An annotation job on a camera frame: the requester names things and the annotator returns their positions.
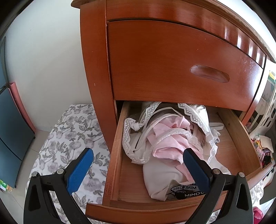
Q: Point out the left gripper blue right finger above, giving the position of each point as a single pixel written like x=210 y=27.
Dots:
x=237 y=205

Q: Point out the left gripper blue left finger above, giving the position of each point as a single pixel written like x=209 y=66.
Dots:
x=39 y=206

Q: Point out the white plain cloth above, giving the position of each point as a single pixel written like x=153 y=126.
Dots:
x=167 y=179

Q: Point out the red floral fabric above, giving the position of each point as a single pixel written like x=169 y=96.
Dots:
x=257 y=215

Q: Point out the dark blue panel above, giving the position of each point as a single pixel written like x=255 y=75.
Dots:
x=16 y=134

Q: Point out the grey floral bedsheet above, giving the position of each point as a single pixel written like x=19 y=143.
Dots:
x=78 y=129

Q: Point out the open lower wooden drawer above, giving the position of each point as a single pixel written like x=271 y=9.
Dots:
x=125 y=198

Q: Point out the pink fabric garment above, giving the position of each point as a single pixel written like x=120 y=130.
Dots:
x=170 y=137

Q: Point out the white plastic rack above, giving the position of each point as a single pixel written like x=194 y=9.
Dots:
x=267 y=120

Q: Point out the white lace-trimmed garment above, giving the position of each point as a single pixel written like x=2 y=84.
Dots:
x=138 y=148

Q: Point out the brown wooden nightstand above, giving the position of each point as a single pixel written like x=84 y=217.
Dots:
x=211 y=17

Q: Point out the closed upper wooden drawer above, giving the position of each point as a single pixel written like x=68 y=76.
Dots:
x=161 y=61

